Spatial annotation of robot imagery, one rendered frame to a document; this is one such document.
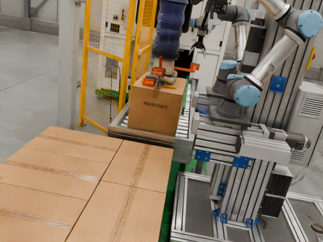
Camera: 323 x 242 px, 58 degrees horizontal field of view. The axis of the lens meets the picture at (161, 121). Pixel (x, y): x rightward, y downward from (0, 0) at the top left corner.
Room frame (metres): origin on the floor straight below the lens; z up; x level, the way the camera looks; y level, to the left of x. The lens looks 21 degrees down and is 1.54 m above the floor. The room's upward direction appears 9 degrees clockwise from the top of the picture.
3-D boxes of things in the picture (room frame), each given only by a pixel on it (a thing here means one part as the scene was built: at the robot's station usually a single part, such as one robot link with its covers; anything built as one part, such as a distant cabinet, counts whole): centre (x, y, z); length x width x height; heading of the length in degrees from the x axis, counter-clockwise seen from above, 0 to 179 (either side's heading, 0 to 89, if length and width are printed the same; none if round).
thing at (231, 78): (1.58, -0.38, 1.20); 0.13 x 0.12 x 0.14; 7
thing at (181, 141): (2.13, 0.06, 0.58); 0.70 x 0.03 x 0.06; 87
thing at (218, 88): (2.09, -0.40, 1.09); 0.15 x 0.15 x 0.10
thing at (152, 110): (2.48, 0.05, 0.75); 0.60 x 0.40 x 0.40; 175
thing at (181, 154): (2.13, 0.06, 0.48); 0.70 x 0.03 x 0.15; 87
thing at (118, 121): (3.31, 0.33, 0.50); 2.31 x 0.05 x 0.19; 177
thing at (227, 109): (1.59, -0.38, 1.09); 0.15 x 0.15 x 0.10
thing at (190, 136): (3.28, -0.32, 0.50); 2.31 x 0.05 x 0.19; 177
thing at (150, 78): (1.89, 0.12, 1.08); 0.08 x 0.07 x 0.05; 175
